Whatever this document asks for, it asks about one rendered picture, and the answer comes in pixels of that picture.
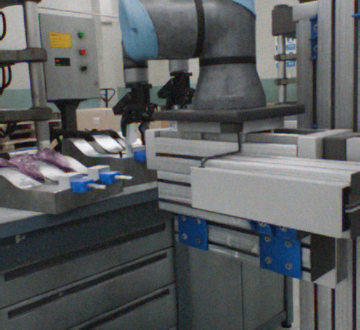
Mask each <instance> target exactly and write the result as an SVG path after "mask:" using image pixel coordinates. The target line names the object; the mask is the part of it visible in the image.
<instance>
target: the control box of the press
mask: <svg viewBox="0 0 360 330"><path fill-rule="evenodd" d="M39 29H40V38H41V47H42V48H44V49H46V50H47V57H48V61H47V62H46V63H43V74H44V82H45V91H46V100H47V103H50V104H53V103H54V105H55V106H56V107H57V108H58V109H59V111H60V115H61V124H62V129H76V130H78V124H77V115H76V110H77V108H78V107H79V105H80V101H82V102H84V101H85V100H87V99H99V98H100V83H99V72H98V61H97V50H96V30H95V19H94V18H83V17H74V16H66V15H58V14H42V13H39ZM49 100H50V101H49Z"/></svg>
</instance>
